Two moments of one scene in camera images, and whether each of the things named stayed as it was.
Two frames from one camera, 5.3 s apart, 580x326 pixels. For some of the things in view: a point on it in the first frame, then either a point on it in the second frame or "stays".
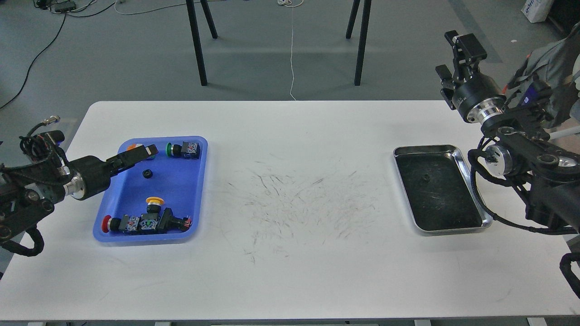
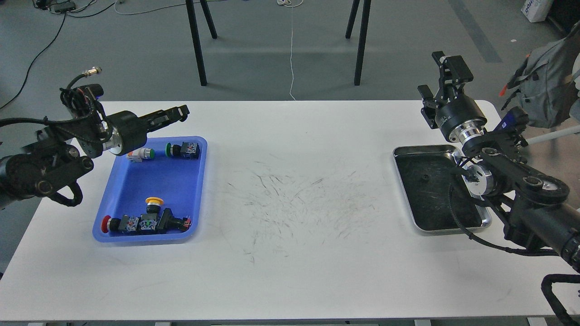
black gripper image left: (90, 175) -> (129, 132)
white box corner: (537, 11) stays
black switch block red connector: (152, 223) stays
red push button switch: (127, 224) stays
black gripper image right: (479, 98) -> (457, 116)
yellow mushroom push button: (154, 203) stays
